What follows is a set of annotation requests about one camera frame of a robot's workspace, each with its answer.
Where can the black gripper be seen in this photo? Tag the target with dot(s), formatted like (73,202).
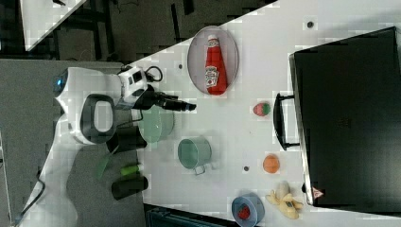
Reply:
(146,98)

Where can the red ketchup bottle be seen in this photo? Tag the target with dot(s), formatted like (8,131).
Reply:
(215,71)

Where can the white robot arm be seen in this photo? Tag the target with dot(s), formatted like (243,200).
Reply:
(89,100)

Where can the purple oval plate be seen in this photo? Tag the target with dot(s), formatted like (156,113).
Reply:
(197,51)

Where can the green perforated colander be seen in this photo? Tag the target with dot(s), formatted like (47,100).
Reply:
(157,124)

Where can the green metal mug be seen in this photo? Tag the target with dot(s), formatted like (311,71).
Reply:
(194,153)

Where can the green toy vegetable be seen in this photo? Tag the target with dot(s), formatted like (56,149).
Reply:
(128,170)

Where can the green slotted spatula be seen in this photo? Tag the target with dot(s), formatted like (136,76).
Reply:
(102,165)

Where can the black cylinder cup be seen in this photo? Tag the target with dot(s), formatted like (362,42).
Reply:
(126,187)

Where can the red green toy strawberry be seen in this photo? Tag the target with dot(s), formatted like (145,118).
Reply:
(261,109)

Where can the orange toy fruit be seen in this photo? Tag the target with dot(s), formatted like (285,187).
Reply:
(271,164)

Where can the red toy strawberry in bowl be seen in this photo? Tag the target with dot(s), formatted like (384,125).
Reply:
(244,212)

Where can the blue bowl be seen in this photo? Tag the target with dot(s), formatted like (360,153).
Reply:
(256,207)

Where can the peeled toy banana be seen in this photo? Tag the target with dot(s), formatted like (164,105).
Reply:
(282,198)

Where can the black toaster oven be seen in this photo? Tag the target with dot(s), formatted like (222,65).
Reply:
(347,97)

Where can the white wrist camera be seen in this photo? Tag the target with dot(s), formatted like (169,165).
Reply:
(134,84)

